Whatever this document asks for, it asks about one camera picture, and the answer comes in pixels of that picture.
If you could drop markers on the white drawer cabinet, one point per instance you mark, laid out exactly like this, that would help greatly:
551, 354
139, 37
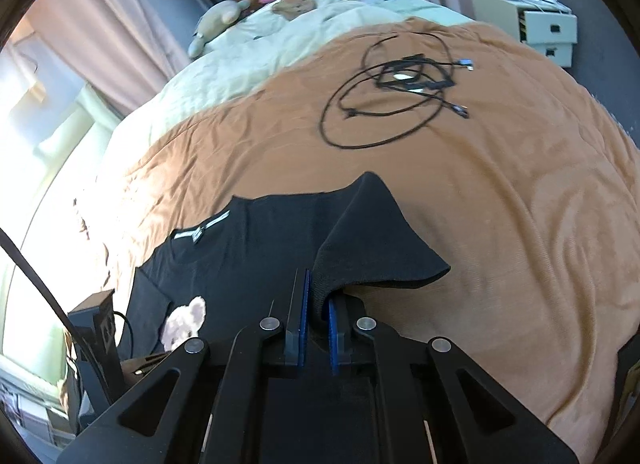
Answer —
545, 26

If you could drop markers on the pink curtain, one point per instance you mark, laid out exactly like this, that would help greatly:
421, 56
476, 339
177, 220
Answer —
115, 19

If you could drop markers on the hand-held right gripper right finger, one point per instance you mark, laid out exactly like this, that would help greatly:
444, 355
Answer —
334, 336

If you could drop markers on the brown blanket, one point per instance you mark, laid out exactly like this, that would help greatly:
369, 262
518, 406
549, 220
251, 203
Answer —
500, 194

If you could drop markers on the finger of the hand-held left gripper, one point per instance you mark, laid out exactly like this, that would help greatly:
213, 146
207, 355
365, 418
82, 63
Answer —
147, 363

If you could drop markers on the black bear print t-shirt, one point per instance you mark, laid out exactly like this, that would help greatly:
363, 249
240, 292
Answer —
240, 254

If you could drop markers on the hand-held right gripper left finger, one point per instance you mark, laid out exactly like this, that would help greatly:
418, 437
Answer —
302, 316

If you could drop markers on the cream bear print quilt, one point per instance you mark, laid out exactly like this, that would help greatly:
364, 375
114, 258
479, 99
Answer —
225, 74

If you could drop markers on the beige plush toy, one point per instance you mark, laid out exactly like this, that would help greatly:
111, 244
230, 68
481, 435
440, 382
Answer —
220, 19

